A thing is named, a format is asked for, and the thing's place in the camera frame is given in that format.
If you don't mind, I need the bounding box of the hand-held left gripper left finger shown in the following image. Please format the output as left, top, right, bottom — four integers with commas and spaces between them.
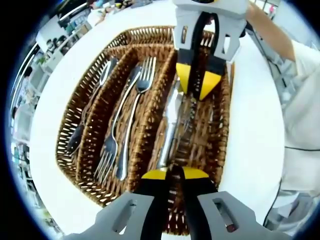
61, 167, 176, 240

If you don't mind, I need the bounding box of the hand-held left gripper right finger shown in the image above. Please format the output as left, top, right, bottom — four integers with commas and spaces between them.
175, 166, 293, 240

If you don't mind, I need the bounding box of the brown wicker storage basket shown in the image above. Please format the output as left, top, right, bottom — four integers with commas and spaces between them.
55, 24, 237, 237

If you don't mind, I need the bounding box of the black cable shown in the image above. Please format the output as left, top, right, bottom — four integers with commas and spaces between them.
263, 146, 320, 225

